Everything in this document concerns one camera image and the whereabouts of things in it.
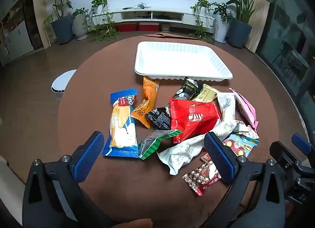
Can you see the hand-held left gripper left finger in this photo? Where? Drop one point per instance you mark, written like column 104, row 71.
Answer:
column 89, row 154

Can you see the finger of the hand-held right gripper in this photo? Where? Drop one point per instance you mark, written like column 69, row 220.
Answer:
column 300, row 142
column 280, row 152

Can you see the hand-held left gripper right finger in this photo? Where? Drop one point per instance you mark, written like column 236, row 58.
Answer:
column 219, row 159

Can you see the small red snack packet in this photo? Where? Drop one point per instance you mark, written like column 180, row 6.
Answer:
column 205, row 157

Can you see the brown red chocolate packet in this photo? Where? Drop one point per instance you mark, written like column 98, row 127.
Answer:
column 201, row 176

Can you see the colourful blue cartoon packet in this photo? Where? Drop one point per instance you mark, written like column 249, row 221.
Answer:
column 243, row 145

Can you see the long white snack packet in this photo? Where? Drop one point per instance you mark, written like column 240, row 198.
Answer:
column 182, row 154

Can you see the blue bread snack packet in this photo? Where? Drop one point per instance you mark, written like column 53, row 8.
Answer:
column 123, row 124

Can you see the pink snack packet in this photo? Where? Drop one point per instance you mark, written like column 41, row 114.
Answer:
column 246, row 108

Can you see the clear green-edged snack packet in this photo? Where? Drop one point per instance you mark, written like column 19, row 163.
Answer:
column 150, row 144

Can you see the black gold long packet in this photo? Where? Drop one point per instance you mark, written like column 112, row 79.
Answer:
column 187, row 90

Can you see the white plastic tray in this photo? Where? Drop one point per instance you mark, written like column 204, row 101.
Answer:
column 182, row 58

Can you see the white packet blue round logo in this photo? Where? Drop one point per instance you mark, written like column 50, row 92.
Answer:
column 227, row 106

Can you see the gold snack packet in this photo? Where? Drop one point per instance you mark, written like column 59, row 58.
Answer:
column 206, row 93

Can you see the small black snack packet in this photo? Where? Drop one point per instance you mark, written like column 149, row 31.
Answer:
column 160, row 118

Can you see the orange snack packet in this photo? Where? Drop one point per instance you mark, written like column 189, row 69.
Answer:
column 147, row 97

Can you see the glass sliding door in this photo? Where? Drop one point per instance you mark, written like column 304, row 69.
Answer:
column 288, row 40

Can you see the large-leaf plant dark grey pot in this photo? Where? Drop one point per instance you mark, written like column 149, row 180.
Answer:
column 238, row 32

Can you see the tall plant dark grey pot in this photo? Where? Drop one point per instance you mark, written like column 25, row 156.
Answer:
column 62, row 29

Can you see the bushy plant white pot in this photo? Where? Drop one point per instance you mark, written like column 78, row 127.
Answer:
column 221, row 31

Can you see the beige curtain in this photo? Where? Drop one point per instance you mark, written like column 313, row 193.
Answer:
column 258, row 21

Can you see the small plant light grey pot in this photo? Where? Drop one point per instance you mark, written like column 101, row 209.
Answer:
column 80, row 26

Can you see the trailing green pothos plant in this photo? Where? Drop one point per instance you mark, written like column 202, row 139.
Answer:
column 203, row 11
column 103, row 26

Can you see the red storage box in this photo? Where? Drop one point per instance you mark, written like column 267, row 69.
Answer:
column 149, row 26
column 126, row 27

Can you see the brown chair back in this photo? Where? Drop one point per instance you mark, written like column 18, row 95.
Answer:
column 169, row 35

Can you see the white television cabinet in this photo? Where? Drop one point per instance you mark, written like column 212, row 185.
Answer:
column 172, row 12

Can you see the white wall cabinet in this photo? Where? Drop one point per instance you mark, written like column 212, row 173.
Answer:
column 17, row 38

